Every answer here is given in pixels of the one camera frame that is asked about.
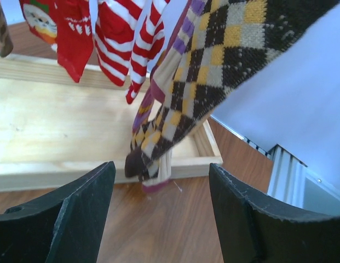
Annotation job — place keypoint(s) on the wooden hanger stand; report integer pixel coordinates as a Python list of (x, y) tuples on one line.
[(53, 130)]

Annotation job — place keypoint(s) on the red white striped sock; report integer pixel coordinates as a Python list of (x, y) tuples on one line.
[(121, 51)]

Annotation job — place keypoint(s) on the cream maroon purple sock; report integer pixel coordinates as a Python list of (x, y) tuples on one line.
[(162, 73)]

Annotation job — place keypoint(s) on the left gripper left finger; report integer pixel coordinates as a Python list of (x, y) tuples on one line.
[(64, 225)]

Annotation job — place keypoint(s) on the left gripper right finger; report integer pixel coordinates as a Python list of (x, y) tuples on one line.
[(255, 227)]

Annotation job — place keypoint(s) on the brown striped sock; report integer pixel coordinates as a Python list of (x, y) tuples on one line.
[(5, 39)]

